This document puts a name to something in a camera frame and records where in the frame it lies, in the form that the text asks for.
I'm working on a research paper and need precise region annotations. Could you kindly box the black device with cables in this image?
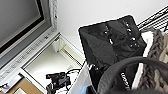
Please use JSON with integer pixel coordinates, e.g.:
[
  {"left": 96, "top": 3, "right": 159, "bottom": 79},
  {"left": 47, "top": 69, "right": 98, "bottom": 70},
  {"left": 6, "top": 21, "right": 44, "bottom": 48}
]
[{"left": 45, "top": 68, "right": 83, "bottom": 94}]

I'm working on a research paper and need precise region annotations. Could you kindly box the black wire shelf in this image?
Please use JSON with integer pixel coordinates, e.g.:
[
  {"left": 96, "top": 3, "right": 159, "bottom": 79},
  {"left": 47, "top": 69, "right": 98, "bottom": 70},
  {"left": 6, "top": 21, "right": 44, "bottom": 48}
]
[{"left": 137, "top": 6, "right": 168, "bottom": 33}]

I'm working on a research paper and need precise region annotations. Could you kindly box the grey panel dark frame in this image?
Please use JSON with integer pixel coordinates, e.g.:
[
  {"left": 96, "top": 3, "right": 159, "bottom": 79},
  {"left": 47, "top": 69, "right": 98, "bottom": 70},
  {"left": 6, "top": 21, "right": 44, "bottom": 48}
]
[{"left": 0, "top": 0, "right": 46, "bottom": 56}]

